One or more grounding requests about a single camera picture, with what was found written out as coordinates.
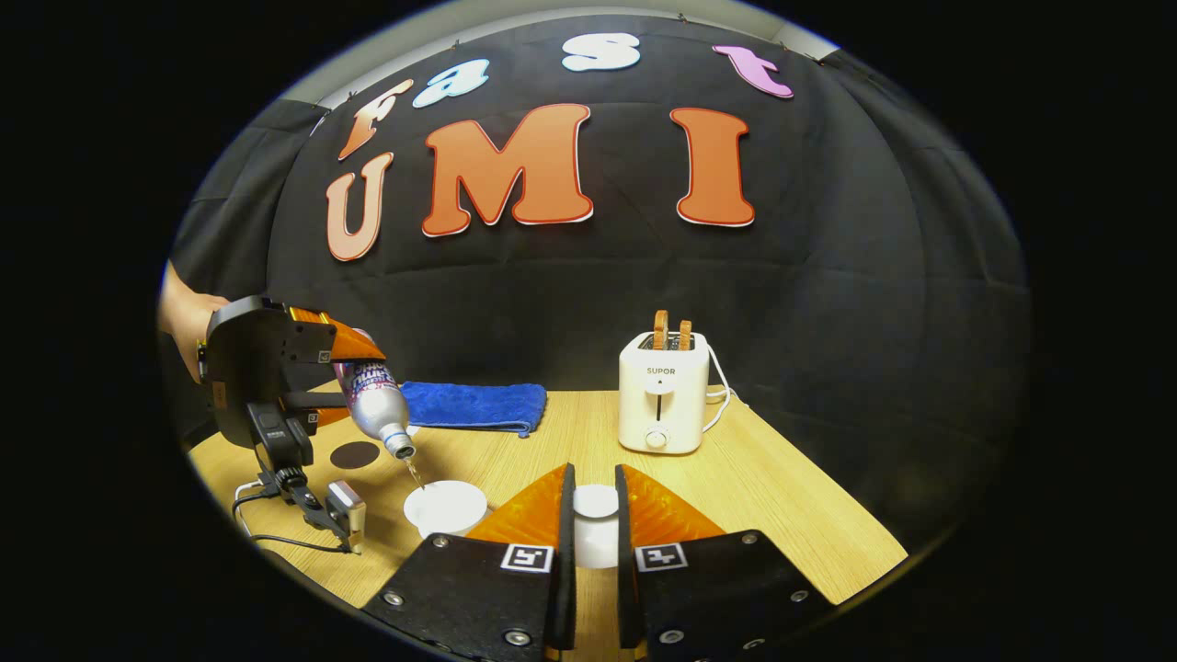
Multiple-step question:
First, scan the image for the dark round coaster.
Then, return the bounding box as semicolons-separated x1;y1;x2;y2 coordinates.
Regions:
330;440;382;471

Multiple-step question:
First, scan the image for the white toaster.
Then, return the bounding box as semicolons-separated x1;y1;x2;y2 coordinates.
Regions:
618;330;712;456

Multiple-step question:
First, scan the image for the white teacup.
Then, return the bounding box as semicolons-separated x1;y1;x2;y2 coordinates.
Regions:
404;480;489;541

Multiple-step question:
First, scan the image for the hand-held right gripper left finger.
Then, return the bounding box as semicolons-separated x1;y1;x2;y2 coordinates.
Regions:
360;462;578;659

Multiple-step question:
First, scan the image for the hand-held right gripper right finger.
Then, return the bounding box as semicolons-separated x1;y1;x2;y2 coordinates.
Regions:
614;464;838;662

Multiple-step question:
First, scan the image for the white teacup lid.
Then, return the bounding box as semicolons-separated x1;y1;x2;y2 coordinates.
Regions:
572;484;621;570

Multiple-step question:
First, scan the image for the white toaster cable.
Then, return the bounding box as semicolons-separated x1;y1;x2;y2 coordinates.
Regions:
703;344;748;434

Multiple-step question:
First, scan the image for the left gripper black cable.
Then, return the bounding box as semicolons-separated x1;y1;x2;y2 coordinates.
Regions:
232;478;356;555

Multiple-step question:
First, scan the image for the blue folded towel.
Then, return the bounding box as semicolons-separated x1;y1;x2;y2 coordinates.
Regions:
399;381;549;439

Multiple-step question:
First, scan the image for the silver water bottle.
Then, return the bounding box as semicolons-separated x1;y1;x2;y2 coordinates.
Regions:
333;329;417;461

